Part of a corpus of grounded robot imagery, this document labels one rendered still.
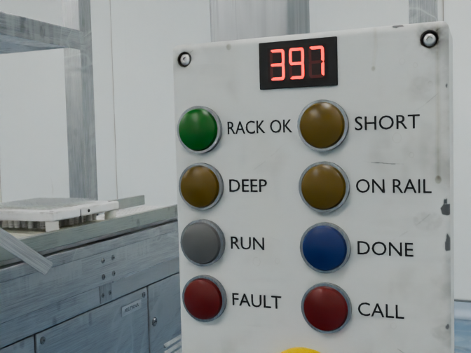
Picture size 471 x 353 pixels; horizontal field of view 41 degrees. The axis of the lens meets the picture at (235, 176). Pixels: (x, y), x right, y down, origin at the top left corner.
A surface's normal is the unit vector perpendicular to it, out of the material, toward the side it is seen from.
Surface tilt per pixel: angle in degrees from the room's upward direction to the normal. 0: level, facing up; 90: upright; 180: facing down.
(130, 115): 90
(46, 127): 90
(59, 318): 90
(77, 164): 90
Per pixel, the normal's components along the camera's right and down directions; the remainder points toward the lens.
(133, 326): 0.92, 0.00
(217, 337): -0.38, 0.06
